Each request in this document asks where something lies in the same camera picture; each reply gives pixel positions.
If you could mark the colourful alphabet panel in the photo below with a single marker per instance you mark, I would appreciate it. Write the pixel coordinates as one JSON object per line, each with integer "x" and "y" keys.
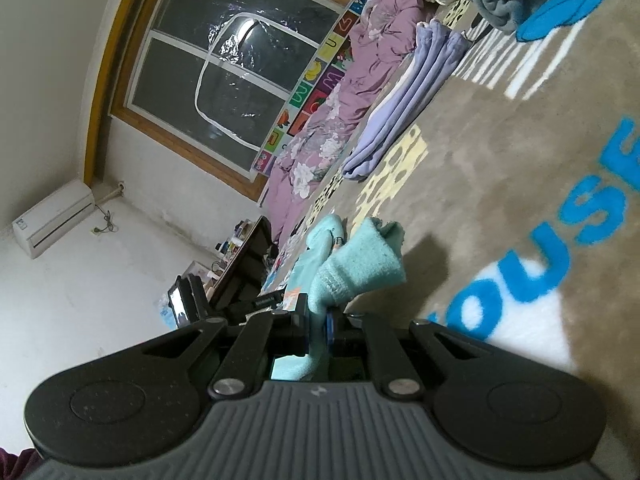
{"x": 320, "y": 77}

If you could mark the purple floral duvet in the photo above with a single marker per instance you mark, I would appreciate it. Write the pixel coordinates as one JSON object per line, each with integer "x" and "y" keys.
{"x": 320, "y": 160}

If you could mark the light blue printed garment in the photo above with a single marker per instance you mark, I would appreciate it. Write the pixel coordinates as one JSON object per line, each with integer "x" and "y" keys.
{"x": 360, "y": 260}

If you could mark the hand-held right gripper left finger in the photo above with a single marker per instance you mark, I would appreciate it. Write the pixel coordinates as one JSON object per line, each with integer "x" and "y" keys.
{"x": 302, "y": 330}

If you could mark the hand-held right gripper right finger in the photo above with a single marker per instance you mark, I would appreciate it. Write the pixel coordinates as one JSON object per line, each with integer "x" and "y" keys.
{"x": 329, "y": 331}

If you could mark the white air conditioner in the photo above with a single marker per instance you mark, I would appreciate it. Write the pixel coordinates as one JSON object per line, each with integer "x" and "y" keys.
{"x": 50, "y": 220}

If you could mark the dark wooden desk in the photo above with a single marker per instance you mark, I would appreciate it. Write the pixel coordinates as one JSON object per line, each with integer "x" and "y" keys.
{"x": 247, "y": 260}

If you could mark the folded lilac pants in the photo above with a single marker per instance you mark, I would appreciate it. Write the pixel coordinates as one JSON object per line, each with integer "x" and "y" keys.
{"x": 395, "y": 110}

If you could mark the window with wooden frame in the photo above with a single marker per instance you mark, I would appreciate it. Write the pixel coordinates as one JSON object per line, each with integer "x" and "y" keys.
{"x": 175, "y": 60}

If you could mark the cartoon printed blanket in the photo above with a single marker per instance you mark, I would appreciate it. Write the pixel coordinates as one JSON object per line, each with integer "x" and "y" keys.
{"x": 500, "y": 160}

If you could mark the clutter of small desk items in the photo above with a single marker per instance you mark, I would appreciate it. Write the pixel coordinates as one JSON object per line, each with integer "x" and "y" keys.
{"x": 227, "y": 252}

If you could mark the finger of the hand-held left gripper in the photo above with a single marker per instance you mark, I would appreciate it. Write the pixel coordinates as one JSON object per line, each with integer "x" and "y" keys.
{"x": 260, "y": 302}

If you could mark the person's dark red clothing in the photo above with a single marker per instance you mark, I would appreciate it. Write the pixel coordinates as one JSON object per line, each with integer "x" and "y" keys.
{"x": 15, "y": 465}

